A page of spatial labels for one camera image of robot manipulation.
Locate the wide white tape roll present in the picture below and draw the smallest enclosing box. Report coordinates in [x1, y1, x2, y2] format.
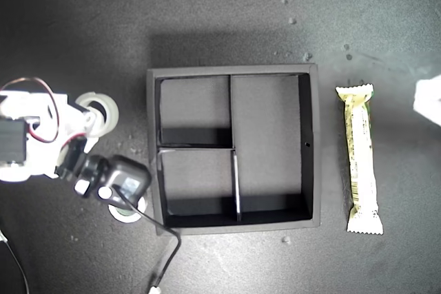
[74, 91, 120, 138]

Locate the white tape roll green core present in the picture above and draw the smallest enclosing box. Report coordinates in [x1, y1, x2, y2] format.
[107, 196, 148, 224]

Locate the snack bar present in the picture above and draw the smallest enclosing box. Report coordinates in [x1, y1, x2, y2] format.
[335, 83, 384, 237]

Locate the black tray with wells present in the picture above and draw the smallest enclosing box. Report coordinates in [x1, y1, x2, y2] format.
[147, 63, 322, 237]

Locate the red motor wire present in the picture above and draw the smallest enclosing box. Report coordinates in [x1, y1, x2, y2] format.
[0, 76, 61, 144]

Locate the black camera cable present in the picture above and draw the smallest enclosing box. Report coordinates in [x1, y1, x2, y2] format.
[115, 187, 183, 294]

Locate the thin black cable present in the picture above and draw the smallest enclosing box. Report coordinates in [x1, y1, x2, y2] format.
[0, 227, 31, 294]

